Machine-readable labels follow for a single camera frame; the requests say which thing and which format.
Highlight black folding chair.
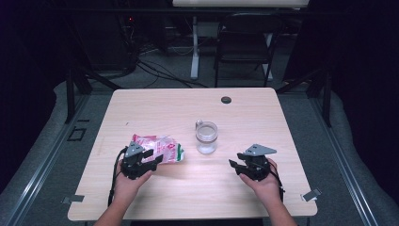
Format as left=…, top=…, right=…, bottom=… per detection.
left=214, top=12, right=285, bottom=89

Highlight black metal stand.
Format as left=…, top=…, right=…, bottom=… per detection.
left=276, top=67, right=333, bottom=128
left=64, top=62, right=124, bottom=124

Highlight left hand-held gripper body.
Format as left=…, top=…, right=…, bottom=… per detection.
left=120, top=141, right=157, bottom=181

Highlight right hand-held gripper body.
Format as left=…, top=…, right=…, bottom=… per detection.
left=237, top=143, right=278, bottom=182

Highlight clear glass cup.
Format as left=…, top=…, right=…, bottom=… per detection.
left=195, top=119, right=219, bottom=155

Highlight pink snack packet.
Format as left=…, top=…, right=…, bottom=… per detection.
left=131, top=134, right=185, bottom=164

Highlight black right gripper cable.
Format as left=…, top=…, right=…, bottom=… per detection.
left=266, top=161, right=286, bottom=202

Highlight person's left hand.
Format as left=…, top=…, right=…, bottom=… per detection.
left=113, top=161, right=154, bottom=202

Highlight white background desk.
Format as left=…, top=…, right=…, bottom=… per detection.
left=172, top=0, right=310, bottom=82

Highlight black floor cables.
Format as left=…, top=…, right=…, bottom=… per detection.
left=136, top=59, right=209, bottom=89

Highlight metal floor rail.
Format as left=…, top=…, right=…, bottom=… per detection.
left=0, top=93, right=92, bottom=226
left=309, top=93, right=380, bottom=226

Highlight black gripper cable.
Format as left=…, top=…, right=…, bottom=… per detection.
left=266, top=161, right=286, bottom=202
left=107, top=147, right=127, bottom=207

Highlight person's right hand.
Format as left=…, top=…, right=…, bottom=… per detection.
left=239, top=157, right=284, bottom=205

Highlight grey tape piece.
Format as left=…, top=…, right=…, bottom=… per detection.
left=61, top=194, right=85, bottom=205
left=300, top=187, right=323, bottom=202

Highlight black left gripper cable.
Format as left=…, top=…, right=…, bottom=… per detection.
left=107, top=147, right=127, bottom=207

